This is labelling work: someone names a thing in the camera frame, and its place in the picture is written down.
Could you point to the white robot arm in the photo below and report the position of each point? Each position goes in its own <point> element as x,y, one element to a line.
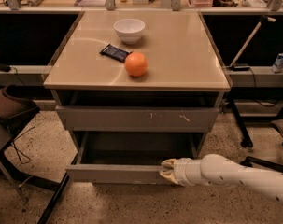
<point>216,170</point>

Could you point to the grey drawer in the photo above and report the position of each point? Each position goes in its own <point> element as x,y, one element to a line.
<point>129,157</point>
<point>130,119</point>

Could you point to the grey drawer cabinet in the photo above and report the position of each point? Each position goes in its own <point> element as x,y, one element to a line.
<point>184,70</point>

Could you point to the orange fruit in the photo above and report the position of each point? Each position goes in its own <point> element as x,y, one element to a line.
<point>136,64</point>

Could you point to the brown office chair left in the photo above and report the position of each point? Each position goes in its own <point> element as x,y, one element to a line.
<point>15,114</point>

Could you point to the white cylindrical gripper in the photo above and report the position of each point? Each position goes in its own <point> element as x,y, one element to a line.
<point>182,170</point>

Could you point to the white stick with black base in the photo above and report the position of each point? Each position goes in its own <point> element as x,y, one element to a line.
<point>235,65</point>

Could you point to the grey top drawer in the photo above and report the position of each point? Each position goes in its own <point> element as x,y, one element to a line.
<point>130,119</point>

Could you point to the black power adapter left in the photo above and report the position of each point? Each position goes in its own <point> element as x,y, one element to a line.
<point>4,67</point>

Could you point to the blue white can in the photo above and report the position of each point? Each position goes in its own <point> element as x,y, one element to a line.
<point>278,63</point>

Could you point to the white ceramic bowl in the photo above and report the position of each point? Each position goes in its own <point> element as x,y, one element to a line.
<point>129,31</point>

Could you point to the dark blue snack bar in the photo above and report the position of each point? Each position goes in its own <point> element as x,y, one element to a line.
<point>115,53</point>

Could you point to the black office chair right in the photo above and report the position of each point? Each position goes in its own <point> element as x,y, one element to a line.
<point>269,151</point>

